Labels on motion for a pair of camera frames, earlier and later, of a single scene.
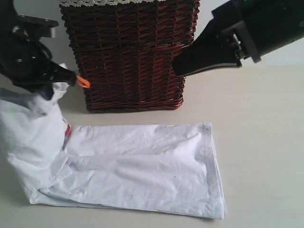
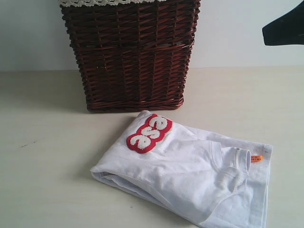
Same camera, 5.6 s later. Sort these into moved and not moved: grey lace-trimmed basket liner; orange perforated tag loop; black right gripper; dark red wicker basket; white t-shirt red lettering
Moved: white t-shirt red lettering; orange perforated tag loop; black right gripper
Not moved: grey lace-trimmed basket liner; dark red wicker basket
